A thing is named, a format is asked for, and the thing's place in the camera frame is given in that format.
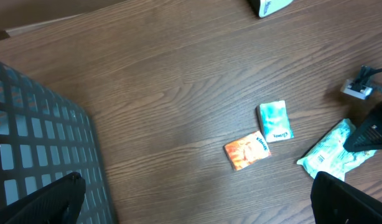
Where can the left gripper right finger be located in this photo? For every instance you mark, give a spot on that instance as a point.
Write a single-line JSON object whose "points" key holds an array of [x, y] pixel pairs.
{"points": [[336, 202]]}

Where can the orange packet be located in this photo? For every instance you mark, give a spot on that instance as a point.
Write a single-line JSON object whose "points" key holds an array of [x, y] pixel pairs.
{"points": [[246, 151]]}

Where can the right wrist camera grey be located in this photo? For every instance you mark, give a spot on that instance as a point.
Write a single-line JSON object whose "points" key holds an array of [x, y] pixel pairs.
{"points": [[356, 90]]}

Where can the grey plastic mesh basket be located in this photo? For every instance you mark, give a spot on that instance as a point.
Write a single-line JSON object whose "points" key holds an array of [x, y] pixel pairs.
{"points": [[43, 137]]}

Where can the white barcode scanner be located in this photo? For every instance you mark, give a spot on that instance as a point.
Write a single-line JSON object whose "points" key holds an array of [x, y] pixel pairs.
{"points": [[264, 8]]}

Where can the teal wet wipes pack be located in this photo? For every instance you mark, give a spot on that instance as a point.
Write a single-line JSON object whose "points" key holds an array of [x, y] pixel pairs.
{"points": [[329, 154]]}

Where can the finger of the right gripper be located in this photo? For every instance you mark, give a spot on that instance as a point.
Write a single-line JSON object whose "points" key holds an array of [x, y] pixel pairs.
{"points": [[368, 136]]}

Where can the small green white packet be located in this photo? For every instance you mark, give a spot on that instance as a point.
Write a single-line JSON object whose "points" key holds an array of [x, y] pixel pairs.
{"points": [[274, 121]]}

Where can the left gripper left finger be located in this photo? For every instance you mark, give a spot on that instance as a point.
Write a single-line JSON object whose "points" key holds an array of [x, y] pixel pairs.
{"points": [[59, 202]]}

